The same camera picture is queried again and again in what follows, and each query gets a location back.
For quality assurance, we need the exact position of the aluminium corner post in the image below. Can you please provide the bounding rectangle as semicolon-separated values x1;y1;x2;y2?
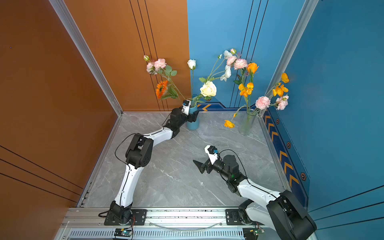
49;0;124;117
257;0;319;117

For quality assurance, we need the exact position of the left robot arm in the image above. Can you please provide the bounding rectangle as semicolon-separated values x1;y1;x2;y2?
99;106;199;226

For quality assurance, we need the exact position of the aluminium front rail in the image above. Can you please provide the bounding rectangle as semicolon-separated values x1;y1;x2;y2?
55;207;279;240

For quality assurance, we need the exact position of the aluminium corner post left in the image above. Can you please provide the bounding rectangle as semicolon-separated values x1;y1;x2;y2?
49;0;124;117

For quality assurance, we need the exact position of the yellow orange poppy stem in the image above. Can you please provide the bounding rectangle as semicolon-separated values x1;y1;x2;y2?
266;73;289;104

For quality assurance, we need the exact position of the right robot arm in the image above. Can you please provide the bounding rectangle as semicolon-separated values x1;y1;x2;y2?
193;154;318;240

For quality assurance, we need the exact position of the cream small flower stem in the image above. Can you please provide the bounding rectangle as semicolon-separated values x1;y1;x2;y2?
199;49;237;84

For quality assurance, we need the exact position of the white rose flower stem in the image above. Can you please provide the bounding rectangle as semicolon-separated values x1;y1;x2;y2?
187;59;196;107

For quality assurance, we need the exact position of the orange gerbera flower stem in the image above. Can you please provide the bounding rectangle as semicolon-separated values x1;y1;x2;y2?
156;80;179;100

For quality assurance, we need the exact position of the green circuit board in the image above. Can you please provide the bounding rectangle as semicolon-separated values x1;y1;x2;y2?
113;228;134;240

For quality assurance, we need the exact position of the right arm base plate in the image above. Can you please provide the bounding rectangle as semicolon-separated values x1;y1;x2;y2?
225;209;258;226

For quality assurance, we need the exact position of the orange rose flower stem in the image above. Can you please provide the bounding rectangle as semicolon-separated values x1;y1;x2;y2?
236;63;259;110

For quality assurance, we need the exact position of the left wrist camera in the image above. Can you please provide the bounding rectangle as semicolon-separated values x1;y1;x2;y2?
181;100;192;116

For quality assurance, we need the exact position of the large cream rose stem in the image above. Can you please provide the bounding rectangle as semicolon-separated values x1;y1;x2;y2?
191;81;217;107

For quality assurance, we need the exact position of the clear ribbed glass vase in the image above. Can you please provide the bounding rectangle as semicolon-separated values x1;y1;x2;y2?
239;109;258;136

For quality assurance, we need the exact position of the pink white lisianthus stem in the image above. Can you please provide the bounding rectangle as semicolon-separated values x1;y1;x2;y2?
224;49;248;85

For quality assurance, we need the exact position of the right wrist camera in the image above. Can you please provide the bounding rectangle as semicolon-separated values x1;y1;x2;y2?
205;145;219;165

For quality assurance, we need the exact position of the aluminium corner post right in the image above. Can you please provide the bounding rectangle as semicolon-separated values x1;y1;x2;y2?
257;0;319;117

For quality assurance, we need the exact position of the pink ranunculus flower stem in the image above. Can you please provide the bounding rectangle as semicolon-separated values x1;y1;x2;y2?
252;95;289;116

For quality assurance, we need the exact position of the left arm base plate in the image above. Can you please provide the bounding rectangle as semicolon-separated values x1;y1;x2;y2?
104;209;148;226

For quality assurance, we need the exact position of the teal ceramic vase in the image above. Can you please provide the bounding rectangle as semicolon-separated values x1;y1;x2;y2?
187;106;200;131

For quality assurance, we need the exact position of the pink rose bud stem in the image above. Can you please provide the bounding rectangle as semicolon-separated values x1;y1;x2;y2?
143;55;186;101

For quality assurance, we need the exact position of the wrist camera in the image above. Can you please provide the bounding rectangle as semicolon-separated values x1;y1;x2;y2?
181;100;192;116
205;145;219;165

